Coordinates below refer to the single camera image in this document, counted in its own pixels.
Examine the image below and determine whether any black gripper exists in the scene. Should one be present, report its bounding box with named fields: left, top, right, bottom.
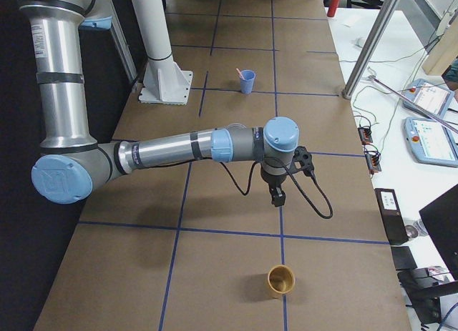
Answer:
left=260, top=168, right=286, bottom=207

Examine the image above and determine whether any pink chopstick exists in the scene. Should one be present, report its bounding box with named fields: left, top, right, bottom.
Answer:
left=235, top=68, right=244, bottom=79

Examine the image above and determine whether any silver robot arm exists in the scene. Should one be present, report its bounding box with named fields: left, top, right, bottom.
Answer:
left=18, top=0, right=301, bottom=207

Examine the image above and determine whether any blue ribbed plastic cup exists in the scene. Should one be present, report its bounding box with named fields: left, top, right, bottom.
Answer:
left=239, top=69, right=256, bottom=94

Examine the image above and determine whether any brown paper table cover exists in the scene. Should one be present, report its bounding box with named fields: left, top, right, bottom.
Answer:
left=35, top=0, right=410, bottom=330

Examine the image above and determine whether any lower orange connector block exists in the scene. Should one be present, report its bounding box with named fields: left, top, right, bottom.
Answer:
left=364, top=151, right=381, bottom=174

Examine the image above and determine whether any orange connector block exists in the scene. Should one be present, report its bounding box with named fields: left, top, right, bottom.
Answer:
left=358, top=127, right=373, bottom=145
left=364, top=151, right=381, bottom=174

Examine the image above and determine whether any upper orange connector block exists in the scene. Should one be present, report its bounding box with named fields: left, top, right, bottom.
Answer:
left=358, top=127, right=373, bottom=145

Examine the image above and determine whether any black box white label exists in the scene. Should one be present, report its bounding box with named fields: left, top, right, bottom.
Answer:
left=374, top=188, right=409, bottom=245

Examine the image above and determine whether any long metal rod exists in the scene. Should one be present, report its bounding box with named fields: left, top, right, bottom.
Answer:
left=368, top=75, right=458, bottom=134

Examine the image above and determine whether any lower teach pendant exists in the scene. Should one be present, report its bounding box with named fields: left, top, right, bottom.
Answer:
left=403, top=117, right=457, bottom=167

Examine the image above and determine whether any teach pendant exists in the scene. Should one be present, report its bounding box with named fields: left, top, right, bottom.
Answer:
left=403, top=117, right=457, bottom=167
left=401, top=79, right=454, bottom=118

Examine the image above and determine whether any black monitor corner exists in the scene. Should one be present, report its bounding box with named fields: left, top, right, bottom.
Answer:
left=419, top=185, right=458, bottom=279

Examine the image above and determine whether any upper teach pendant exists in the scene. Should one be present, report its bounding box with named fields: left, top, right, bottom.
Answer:
left=401, top=79, right=454, bottom=118

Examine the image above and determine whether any red cylinder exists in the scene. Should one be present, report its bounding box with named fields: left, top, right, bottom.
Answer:
left=327, top=0, right=340, bottom=18

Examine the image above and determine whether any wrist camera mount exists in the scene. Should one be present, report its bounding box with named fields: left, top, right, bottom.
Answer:
left=290, top=146, right=316, bottom=179

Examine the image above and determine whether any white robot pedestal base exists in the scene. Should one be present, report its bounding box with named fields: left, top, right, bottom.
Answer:
left=132, top=0, right=193, bottom=105

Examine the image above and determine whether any aluminium frame post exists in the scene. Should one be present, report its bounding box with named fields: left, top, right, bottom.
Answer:
left=341, top=0, right=400, bottom=99

